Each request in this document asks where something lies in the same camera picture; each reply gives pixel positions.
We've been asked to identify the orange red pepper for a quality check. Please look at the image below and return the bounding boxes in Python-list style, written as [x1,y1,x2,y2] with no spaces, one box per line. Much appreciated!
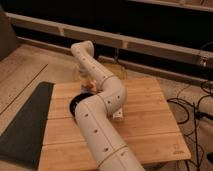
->
[85,80,95,91]

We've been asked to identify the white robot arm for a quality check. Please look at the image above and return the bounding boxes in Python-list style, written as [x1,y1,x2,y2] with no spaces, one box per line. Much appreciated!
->
[71,41,145,171]

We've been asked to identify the dark round bowl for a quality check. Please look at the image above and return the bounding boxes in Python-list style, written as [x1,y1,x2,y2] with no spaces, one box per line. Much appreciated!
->
[69,93,91,115]

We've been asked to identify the white bottle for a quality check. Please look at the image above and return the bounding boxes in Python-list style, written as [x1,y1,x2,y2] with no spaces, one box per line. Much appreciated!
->
[113,108,123,121]

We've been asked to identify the wooden table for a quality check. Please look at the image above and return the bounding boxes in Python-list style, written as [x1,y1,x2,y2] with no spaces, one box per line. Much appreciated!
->
[38,77,191,171]

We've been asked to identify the dark grey floor mat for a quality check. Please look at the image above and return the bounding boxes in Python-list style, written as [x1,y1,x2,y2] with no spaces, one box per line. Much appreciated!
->
[0,82,54,169]

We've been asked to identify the black cables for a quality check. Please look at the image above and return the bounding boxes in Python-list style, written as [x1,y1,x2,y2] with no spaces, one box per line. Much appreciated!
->
[166,79,213,171]

